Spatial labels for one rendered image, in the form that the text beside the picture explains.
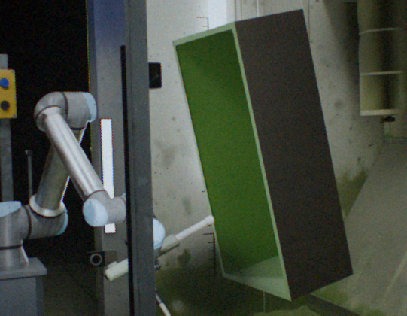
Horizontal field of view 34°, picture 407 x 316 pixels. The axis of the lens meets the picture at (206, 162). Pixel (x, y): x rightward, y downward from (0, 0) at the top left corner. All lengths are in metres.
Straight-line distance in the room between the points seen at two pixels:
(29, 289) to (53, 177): 0.47
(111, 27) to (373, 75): 1.51
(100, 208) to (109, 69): 1.63
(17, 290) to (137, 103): 1.36
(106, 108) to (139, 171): 1.98
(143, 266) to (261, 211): 1.79
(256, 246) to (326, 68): 1.33
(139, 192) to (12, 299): 1.28
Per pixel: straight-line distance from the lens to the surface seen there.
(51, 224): 2.99
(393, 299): 3.72
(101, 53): 3.74
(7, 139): 3.84
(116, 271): 2.54
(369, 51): 4.01
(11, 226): 2.94
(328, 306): 4.12
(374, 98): 3.99
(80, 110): 2.65
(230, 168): 3.41
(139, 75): 1.76
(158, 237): 2.24
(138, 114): 1.75
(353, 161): 4.38
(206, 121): 3.34
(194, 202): 3.89
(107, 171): 3.70
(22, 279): 2.91
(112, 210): 2.24
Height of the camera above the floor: 1.21
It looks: 3 degrees down
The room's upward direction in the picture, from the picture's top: 2 degrees counter-clockwise
